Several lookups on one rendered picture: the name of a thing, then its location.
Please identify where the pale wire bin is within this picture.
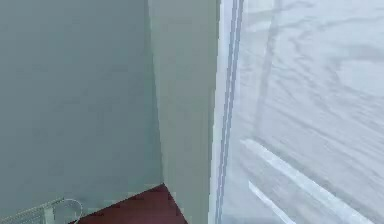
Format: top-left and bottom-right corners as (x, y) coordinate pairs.
(0, 197), (84, 224)

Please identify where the silver fridge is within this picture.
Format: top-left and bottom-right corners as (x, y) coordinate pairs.
(208, 0), (384, 224)

